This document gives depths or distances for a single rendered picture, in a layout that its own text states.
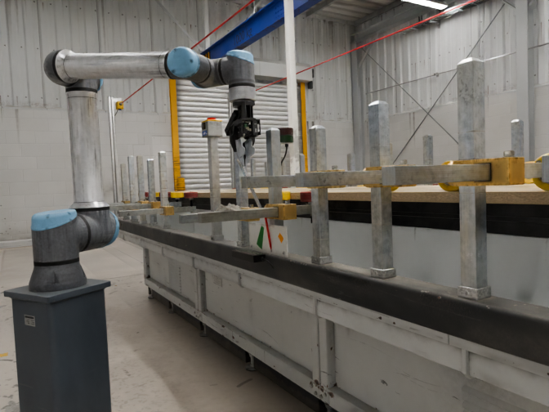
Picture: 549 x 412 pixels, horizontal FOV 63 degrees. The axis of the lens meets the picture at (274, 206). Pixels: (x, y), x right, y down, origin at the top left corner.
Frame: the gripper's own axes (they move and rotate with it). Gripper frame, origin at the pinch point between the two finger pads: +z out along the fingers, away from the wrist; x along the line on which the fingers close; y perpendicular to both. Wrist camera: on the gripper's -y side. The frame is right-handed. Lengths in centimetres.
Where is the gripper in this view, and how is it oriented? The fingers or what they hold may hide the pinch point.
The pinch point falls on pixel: (243, 162)
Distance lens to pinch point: 155.0
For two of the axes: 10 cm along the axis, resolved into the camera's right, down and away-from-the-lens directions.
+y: 5.1, 0.0, -8.6
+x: 8.6, -0.7, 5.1
